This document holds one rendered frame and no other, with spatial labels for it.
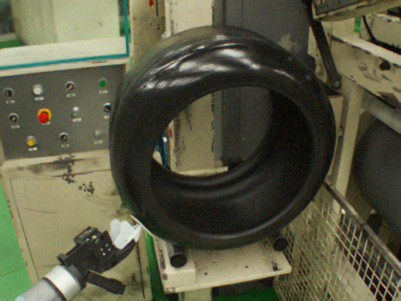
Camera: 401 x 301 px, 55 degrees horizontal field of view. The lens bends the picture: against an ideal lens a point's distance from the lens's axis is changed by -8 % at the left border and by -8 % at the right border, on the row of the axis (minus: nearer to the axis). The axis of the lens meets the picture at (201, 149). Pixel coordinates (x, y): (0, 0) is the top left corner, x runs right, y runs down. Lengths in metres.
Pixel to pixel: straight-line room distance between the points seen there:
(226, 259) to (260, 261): 0.10
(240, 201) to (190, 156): 0.22
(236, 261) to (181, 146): 0.39
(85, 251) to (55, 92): 0.80
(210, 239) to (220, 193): 0.28
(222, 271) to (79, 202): 0.73
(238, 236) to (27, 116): 0.92
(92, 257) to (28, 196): 0.84
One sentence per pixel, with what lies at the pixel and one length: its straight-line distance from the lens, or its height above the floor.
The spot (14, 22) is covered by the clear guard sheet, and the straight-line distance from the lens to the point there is 1.49.
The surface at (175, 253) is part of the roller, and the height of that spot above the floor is 0.92.
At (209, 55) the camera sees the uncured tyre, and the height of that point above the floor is 1.42.
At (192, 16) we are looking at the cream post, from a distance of 1.20.
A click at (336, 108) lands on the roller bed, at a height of 1.16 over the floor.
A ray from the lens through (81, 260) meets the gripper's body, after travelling 0.89.
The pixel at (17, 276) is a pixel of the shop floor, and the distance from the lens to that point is 2.52.
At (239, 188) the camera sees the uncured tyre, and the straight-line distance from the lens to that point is 1.29.
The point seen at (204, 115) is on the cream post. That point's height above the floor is 1.14.
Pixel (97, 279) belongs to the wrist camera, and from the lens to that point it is 0.92.
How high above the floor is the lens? 1.64
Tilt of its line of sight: 27 degrees down
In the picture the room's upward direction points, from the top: straight up
